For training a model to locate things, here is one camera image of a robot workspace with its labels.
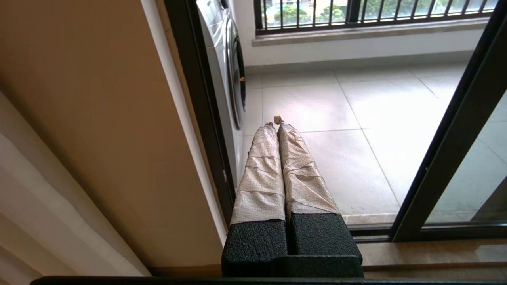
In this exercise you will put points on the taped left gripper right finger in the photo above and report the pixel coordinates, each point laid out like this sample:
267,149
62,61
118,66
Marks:
309,190

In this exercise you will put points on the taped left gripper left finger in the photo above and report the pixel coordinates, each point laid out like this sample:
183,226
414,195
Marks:
261,190

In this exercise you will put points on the dark framed sliding glass door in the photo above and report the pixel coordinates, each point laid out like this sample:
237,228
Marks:
447,158

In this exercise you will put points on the white front-load washing machine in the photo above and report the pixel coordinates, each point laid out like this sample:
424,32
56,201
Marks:
222,59

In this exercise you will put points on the black balcony railing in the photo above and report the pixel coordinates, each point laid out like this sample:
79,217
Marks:
396,21

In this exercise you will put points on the beige curtain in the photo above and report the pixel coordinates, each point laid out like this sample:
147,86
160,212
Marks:
39,217

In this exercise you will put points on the dark window frame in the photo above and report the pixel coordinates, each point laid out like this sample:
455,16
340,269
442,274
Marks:
353,12

